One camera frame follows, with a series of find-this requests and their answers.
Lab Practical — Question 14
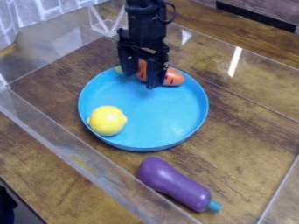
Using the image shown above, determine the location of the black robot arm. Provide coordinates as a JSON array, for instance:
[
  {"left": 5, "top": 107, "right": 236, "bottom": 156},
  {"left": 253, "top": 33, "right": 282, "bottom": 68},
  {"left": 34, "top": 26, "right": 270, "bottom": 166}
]
[{"left": 117, "top": 0, "right": 177, "bottom": 89}]

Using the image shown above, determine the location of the orange toy carrot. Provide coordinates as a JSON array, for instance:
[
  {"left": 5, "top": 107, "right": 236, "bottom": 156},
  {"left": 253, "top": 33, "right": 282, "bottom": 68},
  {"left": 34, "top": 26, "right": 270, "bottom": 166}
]
[{"left": 115, "top": 58, "right": 186, "bottom": 88}]

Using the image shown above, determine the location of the yellow toy lemon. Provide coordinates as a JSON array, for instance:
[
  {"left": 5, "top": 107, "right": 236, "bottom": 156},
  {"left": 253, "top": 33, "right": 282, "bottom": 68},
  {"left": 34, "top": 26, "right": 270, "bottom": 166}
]
[{"left": 87, "top": 105, "right": 127, "bottom": 136}]

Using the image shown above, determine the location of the white patterned curtain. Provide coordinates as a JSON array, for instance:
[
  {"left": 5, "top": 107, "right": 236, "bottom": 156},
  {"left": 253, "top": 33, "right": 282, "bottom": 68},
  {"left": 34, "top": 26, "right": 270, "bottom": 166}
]
[{"left": 0, "top": 0, "right": 109, "bottom": 50}]

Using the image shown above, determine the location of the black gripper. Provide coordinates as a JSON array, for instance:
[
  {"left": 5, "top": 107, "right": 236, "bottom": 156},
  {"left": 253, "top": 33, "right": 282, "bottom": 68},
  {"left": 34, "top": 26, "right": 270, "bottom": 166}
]
[{"left": 117, "top": 3, "right": 171, "bottom": 89}]

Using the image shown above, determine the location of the black baseboard strip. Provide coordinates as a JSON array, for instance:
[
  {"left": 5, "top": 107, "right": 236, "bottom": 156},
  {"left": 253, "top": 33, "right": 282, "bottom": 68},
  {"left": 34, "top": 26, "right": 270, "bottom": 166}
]
[{"left": 217, "top": 0, "right": 297, "bottom": 33}]

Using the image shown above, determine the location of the blue round plate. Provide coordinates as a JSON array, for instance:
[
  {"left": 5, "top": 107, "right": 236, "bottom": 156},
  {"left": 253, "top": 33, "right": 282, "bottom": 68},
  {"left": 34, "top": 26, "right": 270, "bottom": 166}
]
[{"left": 79, "top": 68, "right": 210, "bottom": 152}]

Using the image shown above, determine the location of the purple toy eggplant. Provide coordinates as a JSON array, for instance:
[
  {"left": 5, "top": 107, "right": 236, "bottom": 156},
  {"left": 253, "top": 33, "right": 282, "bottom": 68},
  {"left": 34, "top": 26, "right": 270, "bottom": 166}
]
[{"left": 138, "top": 156, "right": 222, "bottom": 212}]

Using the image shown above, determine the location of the clear acrylic enclosure wall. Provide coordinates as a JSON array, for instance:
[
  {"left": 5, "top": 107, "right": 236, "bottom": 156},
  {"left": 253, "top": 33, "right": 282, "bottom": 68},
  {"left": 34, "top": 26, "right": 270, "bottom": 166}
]
[{"left": 0, "top": 0, "right": 299, "bottom": 224}]

